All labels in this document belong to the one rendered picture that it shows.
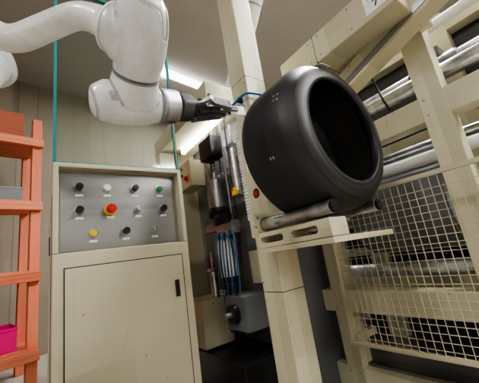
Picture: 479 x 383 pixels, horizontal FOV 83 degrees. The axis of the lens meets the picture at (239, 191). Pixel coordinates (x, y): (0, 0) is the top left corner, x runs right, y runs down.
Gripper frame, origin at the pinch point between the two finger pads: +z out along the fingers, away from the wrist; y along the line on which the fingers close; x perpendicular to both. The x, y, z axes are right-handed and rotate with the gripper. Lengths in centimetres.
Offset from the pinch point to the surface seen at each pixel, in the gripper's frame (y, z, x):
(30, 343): 259, -69, 80
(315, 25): 104, 279, -202
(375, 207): -9, 46, 42
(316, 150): -12.2, 17.0, 19.2
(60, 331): 64, -52, 54
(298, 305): 27, 28, 73
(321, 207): -6.5, 18.2, 36.8
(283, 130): -7.7, 10.1, 10.3
